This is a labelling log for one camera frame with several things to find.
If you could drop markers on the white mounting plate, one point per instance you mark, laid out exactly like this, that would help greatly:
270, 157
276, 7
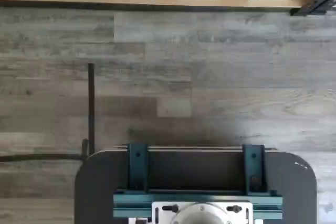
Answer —
157, 208

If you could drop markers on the dark grey base platform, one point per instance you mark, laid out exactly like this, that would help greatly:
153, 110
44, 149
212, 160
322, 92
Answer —
92, 182

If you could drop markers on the teal metal frame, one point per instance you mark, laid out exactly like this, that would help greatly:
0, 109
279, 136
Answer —
136, 169

